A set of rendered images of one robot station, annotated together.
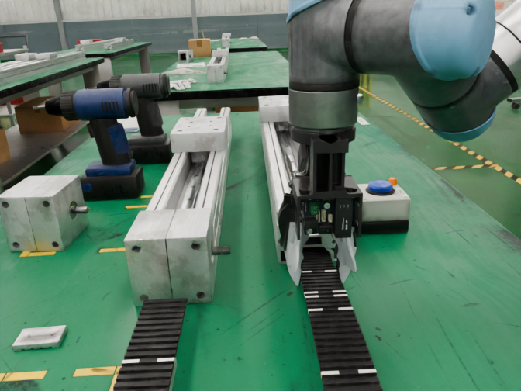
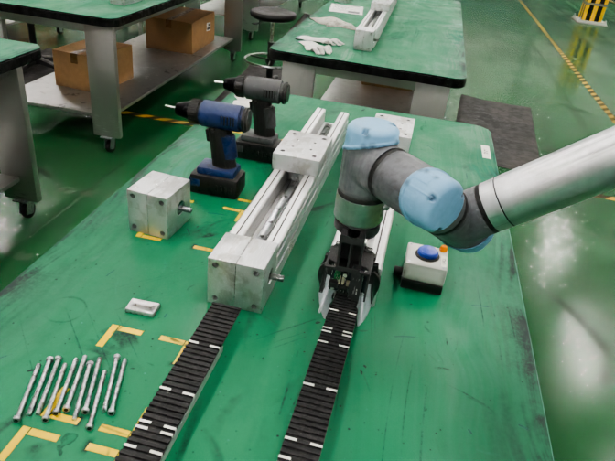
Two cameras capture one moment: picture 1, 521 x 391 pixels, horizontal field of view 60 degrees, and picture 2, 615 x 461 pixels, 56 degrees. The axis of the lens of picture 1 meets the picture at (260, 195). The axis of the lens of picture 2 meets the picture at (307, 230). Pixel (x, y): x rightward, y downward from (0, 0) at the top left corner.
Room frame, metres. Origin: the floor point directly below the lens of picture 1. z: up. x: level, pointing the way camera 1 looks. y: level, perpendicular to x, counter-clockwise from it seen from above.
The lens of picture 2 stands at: (-0.27, -0.14, 1.42)
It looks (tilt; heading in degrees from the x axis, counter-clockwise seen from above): 31 degrees down; 10
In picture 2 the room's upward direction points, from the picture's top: 7 degrees clockwise
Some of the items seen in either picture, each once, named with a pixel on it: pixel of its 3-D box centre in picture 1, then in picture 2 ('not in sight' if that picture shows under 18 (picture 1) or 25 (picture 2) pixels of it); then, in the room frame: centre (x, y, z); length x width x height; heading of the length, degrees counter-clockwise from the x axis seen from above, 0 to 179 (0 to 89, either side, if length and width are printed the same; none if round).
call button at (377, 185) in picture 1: (380, 188); (427, 253); (0.71, -0.20, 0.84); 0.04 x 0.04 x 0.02
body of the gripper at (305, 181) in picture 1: (323, 179); (351, 254); (0.49, -0.07, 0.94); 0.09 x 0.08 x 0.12; 1
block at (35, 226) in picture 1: (53, 212); (165, 205); (0.70, 0.35, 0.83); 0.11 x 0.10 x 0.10; 87
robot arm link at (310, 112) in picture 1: (326, 108); (361, 208); (0.50, -0.08, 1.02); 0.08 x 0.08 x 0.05
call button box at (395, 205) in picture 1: (374, 206); (419, 266); (0.71, -0.19, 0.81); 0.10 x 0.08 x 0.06; 91
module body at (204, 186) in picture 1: (203, 160); (300, 176); (0.98, 0.12, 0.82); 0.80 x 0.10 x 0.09; 1
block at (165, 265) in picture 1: (183, 254); (249, 273); (0.54, 0.11, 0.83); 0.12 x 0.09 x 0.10; 91
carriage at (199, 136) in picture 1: (201, 139); (302, 157); (0.98, 0.12, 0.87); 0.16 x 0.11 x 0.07; 1
